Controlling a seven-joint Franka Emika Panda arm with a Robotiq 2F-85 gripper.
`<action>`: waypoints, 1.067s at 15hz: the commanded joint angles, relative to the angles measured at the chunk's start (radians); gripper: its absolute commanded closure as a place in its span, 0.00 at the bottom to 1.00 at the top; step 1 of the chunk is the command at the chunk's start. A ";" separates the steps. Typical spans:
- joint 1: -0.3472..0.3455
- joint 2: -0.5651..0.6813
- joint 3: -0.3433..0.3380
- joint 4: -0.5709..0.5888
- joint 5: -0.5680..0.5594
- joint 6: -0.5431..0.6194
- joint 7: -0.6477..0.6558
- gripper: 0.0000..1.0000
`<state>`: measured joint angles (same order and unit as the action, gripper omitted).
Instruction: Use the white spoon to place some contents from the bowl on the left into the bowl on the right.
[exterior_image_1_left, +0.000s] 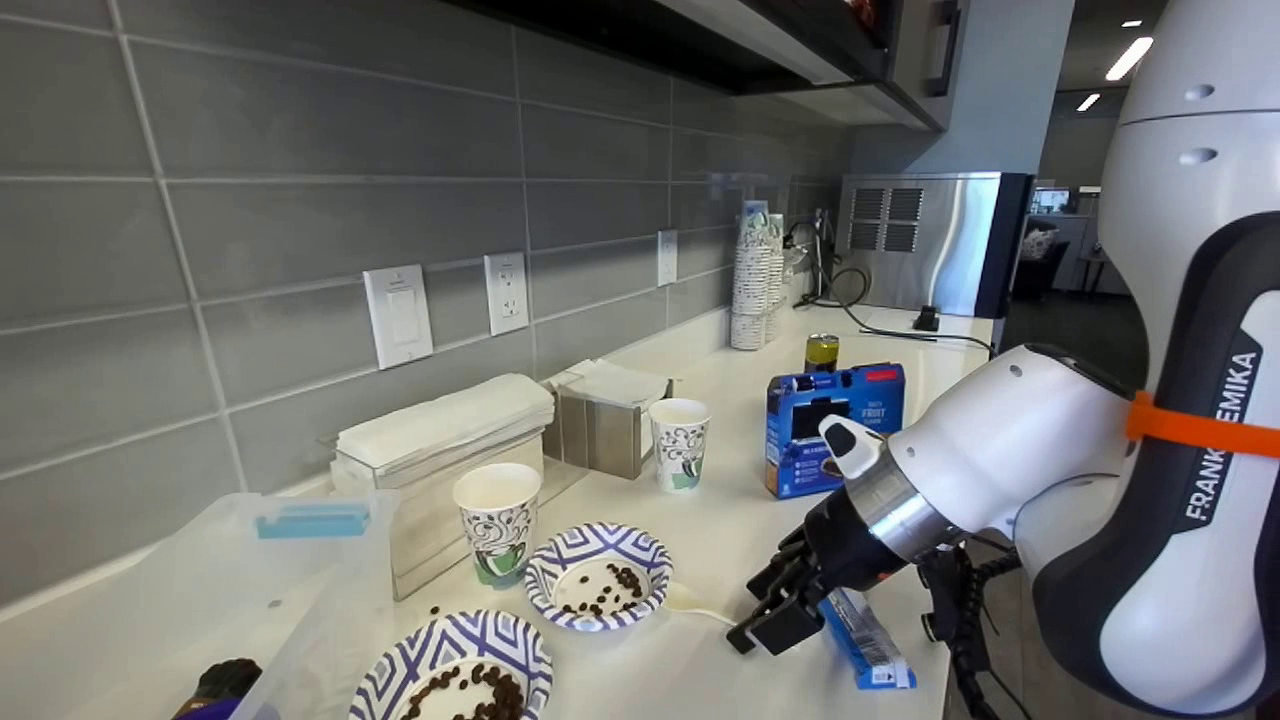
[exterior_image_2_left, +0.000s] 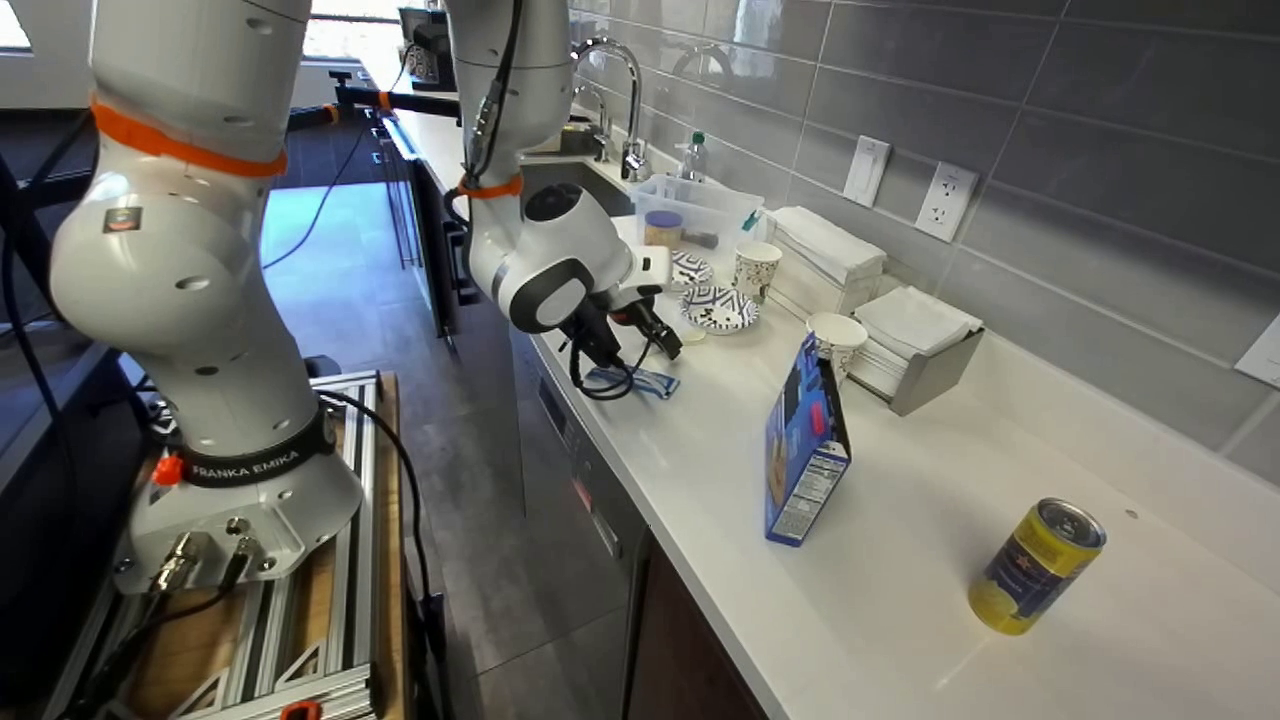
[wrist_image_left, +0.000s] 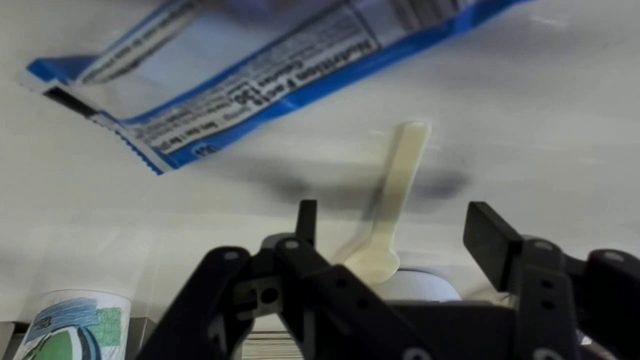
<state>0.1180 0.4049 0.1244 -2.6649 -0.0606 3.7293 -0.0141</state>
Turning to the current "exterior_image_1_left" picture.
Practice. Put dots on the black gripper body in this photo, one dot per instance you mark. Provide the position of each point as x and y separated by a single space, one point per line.
842 552

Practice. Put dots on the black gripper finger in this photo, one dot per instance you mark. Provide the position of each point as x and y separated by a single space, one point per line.
783 562
761 624

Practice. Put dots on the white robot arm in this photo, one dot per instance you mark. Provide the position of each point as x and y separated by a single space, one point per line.
1146 517

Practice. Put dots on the blue patterned bowl many beans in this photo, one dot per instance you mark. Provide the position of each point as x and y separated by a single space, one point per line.
462 667

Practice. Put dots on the blue snack box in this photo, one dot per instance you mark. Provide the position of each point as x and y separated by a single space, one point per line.
820 414

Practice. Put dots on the blue white snack bar wrapper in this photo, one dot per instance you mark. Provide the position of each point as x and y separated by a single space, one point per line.
864 643

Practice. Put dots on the patterned paper cup near box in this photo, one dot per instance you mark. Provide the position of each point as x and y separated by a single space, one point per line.
677 442

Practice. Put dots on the yellow blue can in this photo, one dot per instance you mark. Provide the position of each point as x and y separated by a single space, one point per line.
820 352

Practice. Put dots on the steel napkin holder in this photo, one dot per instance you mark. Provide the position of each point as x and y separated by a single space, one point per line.
601 416

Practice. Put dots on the patterned paper cup near bowls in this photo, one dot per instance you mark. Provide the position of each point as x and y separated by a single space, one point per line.
496 511

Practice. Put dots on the stack of paper cups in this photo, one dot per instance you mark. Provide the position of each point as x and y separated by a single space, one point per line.
759 274

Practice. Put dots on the steel refrigerator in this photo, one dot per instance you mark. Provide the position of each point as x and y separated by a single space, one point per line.
932 241

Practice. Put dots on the white napkin dispenser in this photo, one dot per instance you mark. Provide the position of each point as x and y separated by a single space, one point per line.
421 451

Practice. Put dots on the purple bag in container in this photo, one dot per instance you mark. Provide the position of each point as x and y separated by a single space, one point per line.
218 690

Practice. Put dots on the clear plastic container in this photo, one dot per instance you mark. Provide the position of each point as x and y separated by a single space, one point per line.
284 581

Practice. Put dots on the white wall outlet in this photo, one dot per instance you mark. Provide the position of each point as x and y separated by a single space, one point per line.
507 293

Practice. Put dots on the white wall switch plate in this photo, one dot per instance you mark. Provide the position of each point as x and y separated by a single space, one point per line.
399 312

